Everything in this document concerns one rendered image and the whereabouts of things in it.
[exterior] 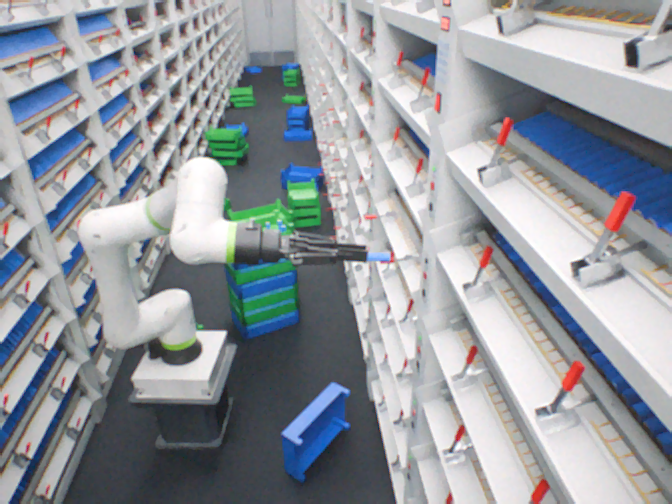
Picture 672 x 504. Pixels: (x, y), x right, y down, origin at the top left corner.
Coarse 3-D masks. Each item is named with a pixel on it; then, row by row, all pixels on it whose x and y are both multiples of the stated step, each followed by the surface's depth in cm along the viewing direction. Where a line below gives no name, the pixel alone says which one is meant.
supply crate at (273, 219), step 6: (276, 210) 245; (270, 216) 246; (276, 216) 245; (240, 222) 240; (258, 222) 244; (264, 222) 246; (270, 222) 247; (276, 222) 247; (282, 222) 243; (264, 228) 245; (270, 228) 245; (276, 228) 245; (288, 228) 238; (282, 234) 230; (288, 234) 232
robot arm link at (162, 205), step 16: (192, 160) 108; (208, 160) 109; (192, 176) 106; (208, 176) 106; (224, 176) 111; (160, 192) 129; (176, 192) 113; (192, 192) 106; (208, 192) 106; (224, 192) 110; (160, 208) 128; (160, 224) 135
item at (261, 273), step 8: (224, 264) 245; (280, 264) 237; (288, 264) 239; (232, 272) 233; (248, 272) 230; (256, 272) 232; (264, 272) 234; (272, 272) 237; (280, 272) 239; (240, 280) 230; (248, 280) 232
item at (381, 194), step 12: (372, 192) 164; (384, 192) 164; (396, 192) 163; (384, 204) 162; (408, 216) 150; (396, 228) 147; (396, 240) 141; (408, 240) 139; (396, 252) 136; (408, 252) 134; (408, 276) 125
